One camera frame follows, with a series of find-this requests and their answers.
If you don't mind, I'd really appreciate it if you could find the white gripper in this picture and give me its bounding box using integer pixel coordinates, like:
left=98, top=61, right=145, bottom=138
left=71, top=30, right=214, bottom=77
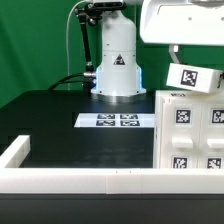
left=140, top=0, right=224, bottom=64

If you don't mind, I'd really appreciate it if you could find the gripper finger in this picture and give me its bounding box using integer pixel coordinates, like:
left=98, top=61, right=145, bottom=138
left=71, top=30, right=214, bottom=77
left=217, top=71, right=224, bottom=88

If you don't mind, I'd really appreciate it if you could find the white cabinet top block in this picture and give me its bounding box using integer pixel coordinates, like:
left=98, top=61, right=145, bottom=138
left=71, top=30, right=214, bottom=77
left=166, top=63, right=224, bottom=93

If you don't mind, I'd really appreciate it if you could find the white cabinet door panel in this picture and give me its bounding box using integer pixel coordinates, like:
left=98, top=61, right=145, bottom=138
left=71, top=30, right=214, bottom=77
left=160, top=98, right=202, bottom=169
left=198, top=100, right=224, bottom=169

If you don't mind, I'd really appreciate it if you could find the white cabinet body box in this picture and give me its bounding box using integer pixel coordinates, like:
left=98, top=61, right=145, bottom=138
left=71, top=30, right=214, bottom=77
left=153, top=91, right=224, bottom=168

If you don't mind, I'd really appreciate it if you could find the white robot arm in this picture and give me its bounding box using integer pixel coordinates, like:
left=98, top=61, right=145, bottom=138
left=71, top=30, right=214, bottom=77
left=86, top=0, right=224, bottom=102

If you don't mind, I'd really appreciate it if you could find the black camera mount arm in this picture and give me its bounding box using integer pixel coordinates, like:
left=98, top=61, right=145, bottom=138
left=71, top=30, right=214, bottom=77
left=75, top=3, right=103, bottom=91

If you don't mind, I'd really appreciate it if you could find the grey thin cable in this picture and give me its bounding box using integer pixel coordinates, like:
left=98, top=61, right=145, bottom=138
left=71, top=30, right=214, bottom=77
left=65, top=0, right=88, bottom=92

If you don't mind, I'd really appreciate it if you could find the white marker base plate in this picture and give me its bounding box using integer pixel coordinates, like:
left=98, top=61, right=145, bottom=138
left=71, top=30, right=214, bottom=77
left=74, top=113, right=155, bottom=128

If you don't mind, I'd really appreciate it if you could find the black cable bundle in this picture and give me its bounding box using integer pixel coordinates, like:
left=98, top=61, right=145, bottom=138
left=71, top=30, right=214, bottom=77
left=47, top=73, right=95, bottom=92

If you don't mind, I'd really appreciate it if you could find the white U-shaped fence frame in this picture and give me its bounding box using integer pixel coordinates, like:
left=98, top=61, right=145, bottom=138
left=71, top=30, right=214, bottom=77
left=0, top=135, right=224, bottom=194

